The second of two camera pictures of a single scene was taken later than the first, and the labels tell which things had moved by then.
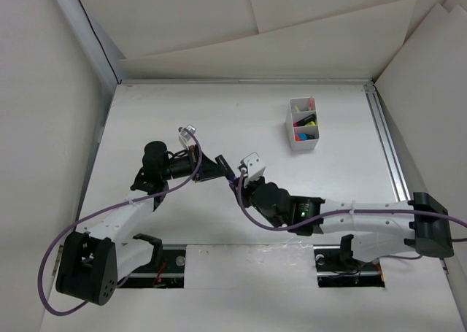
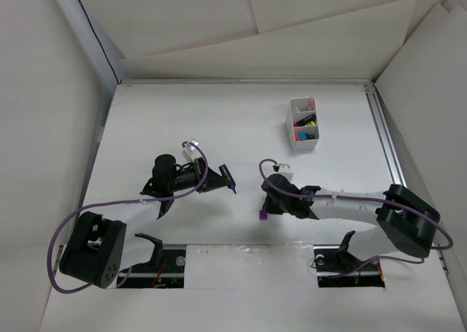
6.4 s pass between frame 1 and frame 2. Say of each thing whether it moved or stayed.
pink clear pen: stayed
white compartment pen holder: stayed
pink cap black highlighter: stayed
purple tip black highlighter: moved
